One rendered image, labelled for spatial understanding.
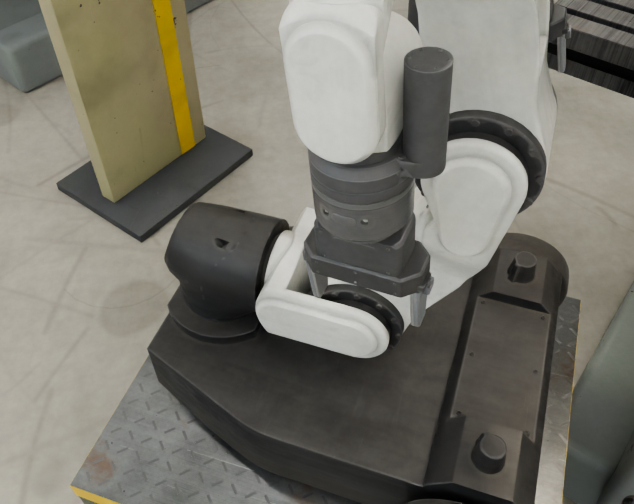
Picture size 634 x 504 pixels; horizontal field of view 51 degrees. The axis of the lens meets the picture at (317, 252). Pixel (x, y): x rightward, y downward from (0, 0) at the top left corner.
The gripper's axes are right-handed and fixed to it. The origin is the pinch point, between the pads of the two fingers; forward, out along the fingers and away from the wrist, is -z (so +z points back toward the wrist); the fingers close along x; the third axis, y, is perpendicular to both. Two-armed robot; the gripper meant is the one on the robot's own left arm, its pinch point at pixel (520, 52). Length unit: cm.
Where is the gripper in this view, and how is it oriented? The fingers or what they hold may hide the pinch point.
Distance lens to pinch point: 101.5
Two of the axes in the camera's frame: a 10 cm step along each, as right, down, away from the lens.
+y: 3.1, -7.3, 6.0
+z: -2.6, -6.8, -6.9
